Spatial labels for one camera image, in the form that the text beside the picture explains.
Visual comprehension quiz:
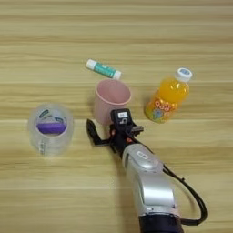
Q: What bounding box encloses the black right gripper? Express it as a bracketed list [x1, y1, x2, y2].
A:
[86, 117, 146, 157]

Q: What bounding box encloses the pink plastic cup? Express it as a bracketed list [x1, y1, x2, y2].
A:
[93, 78, 133, 127]

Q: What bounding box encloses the orange juice bottle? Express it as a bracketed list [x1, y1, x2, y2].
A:
[143, 66, 194, 125]

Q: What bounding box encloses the clear packing tape roll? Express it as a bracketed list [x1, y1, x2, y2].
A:
[27, 102, 76, 158]

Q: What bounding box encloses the black box with white label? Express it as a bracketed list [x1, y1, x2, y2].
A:
[109, 107, 134, 132]

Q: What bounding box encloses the green and white glue stick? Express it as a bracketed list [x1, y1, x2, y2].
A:
[85, 58, 123, 81]

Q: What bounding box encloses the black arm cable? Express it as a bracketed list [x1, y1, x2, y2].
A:
[162, 163, 209, 228]

